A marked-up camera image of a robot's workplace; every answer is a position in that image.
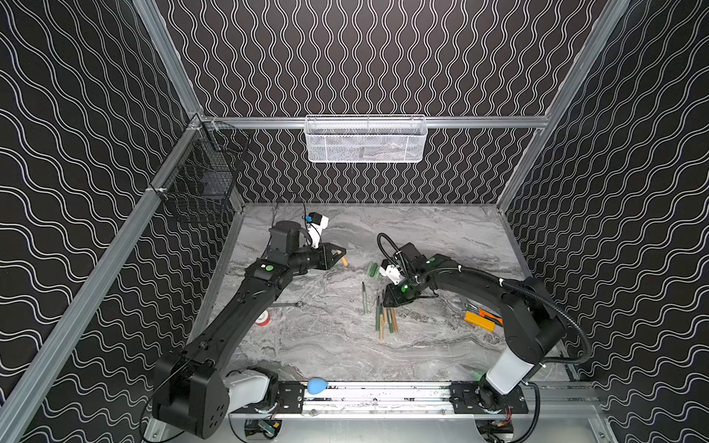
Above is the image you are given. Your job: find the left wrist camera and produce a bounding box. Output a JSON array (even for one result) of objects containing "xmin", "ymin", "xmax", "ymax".
[{"xmin": 305, "ymin": 212, "xmax": 330, "ymax": 248}]

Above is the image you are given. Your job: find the metal wrench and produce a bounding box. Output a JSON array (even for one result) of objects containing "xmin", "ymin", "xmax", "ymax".
[{"xmin": 271, "ymin": 301, "xmax": 304, "ymax": 308}]

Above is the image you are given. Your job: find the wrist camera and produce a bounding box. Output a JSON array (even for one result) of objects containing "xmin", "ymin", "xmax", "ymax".
[
  {"xmin": 305, "ymin": 212, "xmax": 330, "ymax": 248},
  {"xmin": 380, "ymin": 264, "xmax": 404, "ymax": 285}
]

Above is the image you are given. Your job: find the aluminium front rail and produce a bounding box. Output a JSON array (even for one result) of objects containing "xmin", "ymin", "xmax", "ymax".
[{"xmin": 154, "ymin": 379, "xmax": 599, "ymax": 420}]

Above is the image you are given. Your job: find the white wire mesh basket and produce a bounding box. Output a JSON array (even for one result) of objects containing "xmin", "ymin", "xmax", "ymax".
[{"xmin": 304, "ymin": 114, "xmax": 428, "ymax": 164}]

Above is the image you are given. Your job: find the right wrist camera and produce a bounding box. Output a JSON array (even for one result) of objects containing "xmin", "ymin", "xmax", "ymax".
[{"xmin": 380, "ymin": 264, "xmax": 404, "ymax": 285}]

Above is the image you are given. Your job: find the orange yellow box cutter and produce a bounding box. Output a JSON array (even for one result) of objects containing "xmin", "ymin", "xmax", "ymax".
[{"xmin": 463, "ymin": 309, "xmax": 504, "ymax": 332}]

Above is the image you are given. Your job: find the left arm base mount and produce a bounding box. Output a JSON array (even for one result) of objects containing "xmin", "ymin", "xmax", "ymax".
[{"xmin": 231, "ymin": 381, "xmax": 306, "ymax": 415}]

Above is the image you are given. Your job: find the blue egg-shaped object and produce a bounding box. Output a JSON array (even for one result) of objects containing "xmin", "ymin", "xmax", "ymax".
[{"xmin": 306, "ymin": 378, "xmax": 329, "ymax": 396}]

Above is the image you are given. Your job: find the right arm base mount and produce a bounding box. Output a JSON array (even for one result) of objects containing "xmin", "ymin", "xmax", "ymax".
[{"xmin": 450, "ymin": 381, "xmax": 529, "ymax": 415}]

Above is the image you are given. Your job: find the green pen far left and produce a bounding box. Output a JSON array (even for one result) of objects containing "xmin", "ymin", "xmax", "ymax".
[{"xmin": 361, "ymin": 282, "xmax": 369, "ymax": 315}]

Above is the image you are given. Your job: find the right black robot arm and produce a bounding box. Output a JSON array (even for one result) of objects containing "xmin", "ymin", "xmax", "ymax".
[{"xmin": 380, "ymin": 243, "xmax": 592, "ymax": 410}]

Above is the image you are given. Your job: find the red white tape roll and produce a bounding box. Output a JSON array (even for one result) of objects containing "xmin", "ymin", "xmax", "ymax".
[{"xmin": 255, "ymin": 310, "xmax": 271, "ymax": 327}]

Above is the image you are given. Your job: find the black wire mesh basket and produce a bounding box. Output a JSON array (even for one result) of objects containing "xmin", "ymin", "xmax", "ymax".
[{"xmin": 158, "ymin": 120, "xmax": 253, "ymax": 225}]

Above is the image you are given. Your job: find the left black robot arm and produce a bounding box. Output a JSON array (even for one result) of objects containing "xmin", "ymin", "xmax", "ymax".
[{"xmin": 150, "ymin": 212, "xmax": 346, "ymax": 439}]

